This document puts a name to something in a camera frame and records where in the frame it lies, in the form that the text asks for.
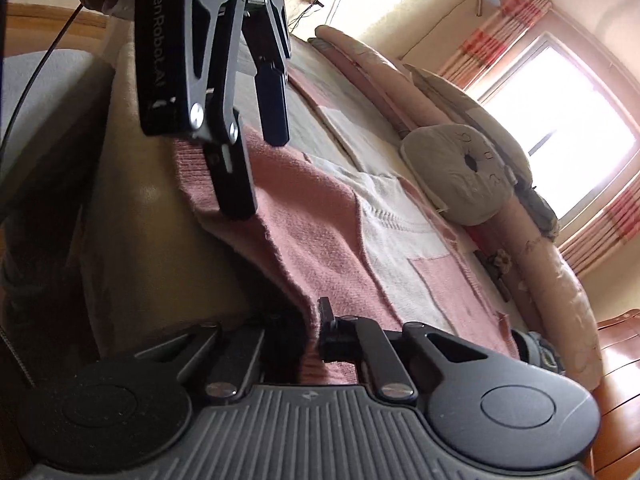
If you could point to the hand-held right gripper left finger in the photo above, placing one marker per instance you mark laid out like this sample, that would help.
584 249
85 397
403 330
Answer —
245 350

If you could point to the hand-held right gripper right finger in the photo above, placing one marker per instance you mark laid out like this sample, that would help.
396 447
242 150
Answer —
327 320

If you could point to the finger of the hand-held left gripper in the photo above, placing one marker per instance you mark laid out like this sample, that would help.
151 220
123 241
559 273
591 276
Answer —
274 105
235 170

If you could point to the pink and white sweater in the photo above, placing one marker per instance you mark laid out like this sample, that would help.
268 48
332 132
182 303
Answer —
320 240

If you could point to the wooden footboard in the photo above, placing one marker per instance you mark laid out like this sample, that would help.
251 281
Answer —
30 25

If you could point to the black phone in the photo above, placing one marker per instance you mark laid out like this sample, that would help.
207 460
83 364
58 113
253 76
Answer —
492 285

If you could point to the grey cat cushion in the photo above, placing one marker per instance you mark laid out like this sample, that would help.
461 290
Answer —
450 175

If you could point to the grey floral pillow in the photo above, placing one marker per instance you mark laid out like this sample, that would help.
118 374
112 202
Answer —
480 110

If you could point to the blue cap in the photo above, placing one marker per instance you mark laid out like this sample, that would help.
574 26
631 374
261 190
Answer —
540 352

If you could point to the long cream floral pillow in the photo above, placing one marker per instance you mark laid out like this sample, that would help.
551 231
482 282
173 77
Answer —
550 300

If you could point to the pink striped curtain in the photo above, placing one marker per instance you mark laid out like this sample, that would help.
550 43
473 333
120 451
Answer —
500 35
610 230

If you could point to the grey-green folded cloth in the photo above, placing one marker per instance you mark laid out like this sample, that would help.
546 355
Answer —
542 210

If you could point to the bright window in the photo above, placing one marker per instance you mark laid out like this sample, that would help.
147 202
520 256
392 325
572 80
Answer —
565 120

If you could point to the wooden headboard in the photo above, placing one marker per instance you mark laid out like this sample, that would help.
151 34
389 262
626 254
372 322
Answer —
620 400

